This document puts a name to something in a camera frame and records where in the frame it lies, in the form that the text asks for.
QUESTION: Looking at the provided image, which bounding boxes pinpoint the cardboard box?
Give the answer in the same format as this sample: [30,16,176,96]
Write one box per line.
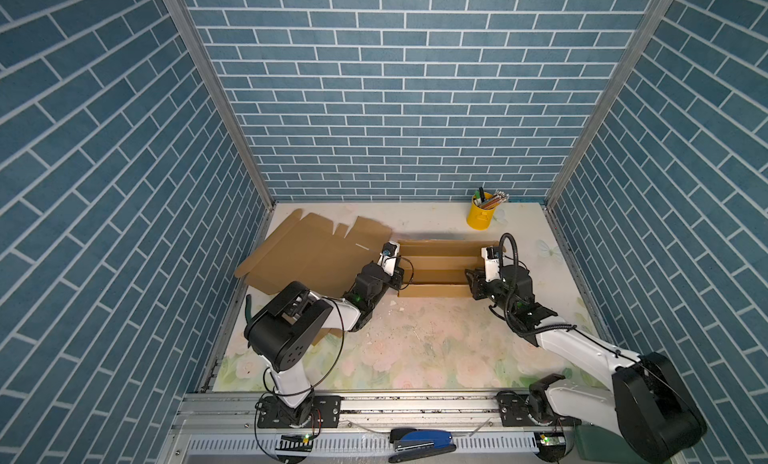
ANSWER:
[398,240,493,298]

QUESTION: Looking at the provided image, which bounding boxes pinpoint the cardboard sheet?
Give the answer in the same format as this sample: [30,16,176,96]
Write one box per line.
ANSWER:
[233,208,394,345]

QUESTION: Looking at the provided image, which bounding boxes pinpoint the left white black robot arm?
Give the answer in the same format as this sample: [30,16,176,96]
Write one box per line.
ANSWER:
[244,255,405,411]

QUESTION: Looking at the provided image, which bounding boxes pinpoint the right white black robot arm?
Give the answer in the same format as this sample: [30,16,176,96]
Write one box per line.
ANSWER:
[465,266,708,463]

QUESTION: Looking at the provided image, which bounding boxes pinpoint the green box at front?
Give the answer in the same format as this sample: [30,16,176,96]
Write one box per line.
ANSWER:
[575,425,647,464]

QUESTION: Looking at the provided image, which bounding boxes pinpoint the yellow pen cup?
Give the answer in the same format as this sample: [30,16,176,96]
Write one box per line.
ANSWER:
[466,194,495,231]

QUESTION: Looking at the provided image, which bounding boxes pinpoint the pens in cup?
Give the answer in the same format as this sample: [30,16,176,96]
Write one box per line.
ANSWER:
[472,187,509,210]

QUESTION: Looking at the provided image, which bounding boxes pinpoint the blue black stapler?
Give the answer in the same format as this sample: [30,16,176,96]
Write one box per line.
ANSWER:
[388,428,457,463]

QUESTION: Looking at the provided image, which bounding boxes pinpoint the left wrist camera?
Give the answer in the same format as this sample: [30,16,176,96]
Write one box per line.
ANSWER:
[378,242,400,276]

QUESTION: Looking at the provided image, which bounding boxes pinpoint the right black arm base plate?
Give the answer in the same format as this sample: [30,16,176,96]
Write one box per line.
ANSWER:
[495,390,582,427]

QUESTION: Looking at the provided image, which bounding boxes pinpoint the green handled pliers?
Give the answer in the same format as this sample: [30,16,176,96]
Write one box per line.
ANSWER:
[244,293,253,324]

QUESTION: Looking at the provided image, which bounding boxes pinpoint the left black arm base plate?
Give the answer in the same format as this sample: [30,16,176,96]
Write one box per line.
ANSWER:
[257,394,342,429]

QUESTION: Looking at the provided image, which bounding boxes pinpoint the aluminium front rail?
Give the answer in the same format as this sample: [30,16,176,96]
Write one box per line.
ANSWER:
[158,389,592,463]

